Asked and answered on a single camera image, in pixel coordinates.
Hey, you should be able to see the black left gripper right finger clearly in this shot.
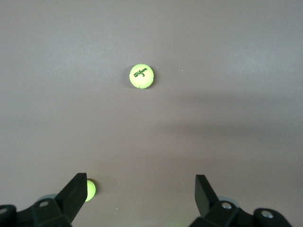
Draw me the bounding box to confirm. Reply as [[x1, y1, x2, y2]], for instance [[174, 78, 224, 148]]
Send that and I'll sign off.
[[189, 175, 293, 227]]

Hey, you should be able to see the brown table mat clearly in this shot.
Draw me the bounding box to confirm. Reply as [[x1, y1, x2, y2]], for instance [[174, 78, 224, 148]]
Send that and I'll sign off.
[[0, 0, 303, 227]]

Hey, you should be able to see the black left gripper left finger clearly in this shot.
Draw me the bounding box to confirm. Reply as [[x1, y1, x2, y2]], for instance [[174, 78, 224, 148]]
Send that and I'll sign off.
[[0, 173, 88, 227]]

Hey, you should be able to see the yellow tennis ball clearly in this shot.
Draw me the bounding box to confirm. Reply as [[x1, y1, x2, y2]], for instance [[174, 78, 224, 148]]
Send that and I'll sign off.
[[129, 63, 155, 90], [84, 179, 97, 202]]

